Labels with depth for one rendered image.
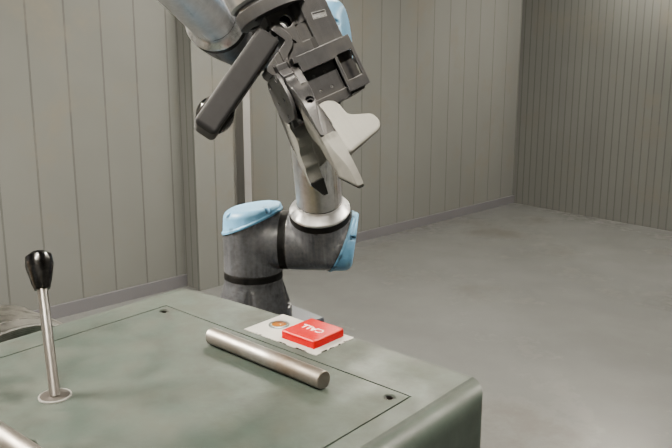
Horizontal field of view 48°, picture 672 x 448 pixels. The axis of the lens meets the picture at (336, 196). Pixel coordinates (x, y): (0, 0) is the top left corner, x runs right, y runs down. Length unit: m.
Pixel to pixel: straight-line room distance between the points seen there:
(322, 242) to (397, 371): 0.52
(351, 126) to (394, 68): 5.68
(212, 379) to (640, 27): 6.55
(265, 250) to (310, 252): 0.09
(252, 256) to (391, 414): 0.68
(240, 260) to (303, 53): 0.78
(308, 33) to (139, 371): 0.46
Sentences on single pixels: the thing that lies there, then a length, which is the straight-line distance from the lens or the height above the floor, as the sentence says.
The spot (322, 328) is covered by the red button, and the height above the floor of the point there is 1.27.
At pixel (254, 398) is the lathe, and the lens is 0.87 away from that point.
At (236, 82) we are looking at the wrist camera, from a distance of 0.73.
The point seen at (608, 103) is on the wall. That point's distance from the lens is 7.36.
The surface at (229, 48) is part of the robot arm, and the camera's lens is 1.20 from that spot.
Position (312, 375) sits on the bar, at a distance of 0.88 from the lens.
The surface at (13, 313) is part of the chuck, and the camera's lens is 1.27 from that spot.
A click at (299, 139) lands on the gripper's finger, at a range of 0.78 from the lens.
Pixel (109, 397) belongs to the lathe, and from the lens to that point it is 0.91.
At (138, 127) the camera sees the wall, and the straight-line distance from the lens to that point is 4.93.
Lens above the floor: 1.65
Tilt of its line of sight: 12 degrees down
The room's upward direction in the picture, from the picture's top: straight up
